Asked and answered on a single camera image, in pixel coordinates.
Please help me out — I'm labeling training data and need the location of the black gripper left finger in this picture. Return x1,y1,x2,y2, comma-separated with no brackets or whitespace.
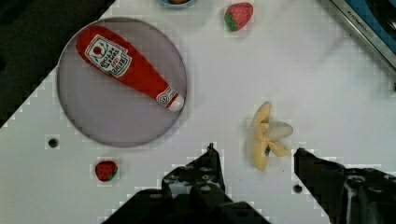
102,145,271,224

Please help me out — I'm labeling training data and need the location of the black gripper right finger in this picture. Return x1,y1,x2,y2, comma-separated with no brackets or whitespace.
293,148,396,224

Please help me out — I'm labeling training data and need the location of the yellow plush banana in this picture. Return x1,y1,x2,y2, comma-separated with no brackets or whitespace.
249,102,293,171

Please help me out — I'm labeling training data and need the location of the small plush strawberry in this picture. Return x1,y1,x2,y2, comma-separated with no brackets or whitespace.
94,161,118,182

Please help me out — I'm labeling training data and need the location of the grey round plate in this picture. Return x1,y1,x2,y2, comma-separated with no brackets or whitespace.
57,18,187,147

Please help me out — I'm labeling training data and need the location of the red plush ketchup bottle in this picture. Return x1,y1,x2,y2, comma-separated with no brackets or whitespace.
76,25,185,112

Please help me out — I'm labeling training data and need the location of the black toaster oven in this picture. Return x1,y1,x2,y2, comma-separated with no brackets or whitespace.
318,0,396,70

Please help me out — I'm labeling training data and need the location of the large plush strawberry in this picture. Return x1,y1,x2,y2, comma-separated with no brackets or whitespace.
224,2,254,32

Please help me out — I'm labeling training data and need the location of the blue bowl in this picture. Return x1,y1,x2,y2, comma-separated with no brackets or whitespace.
157,0,197,7

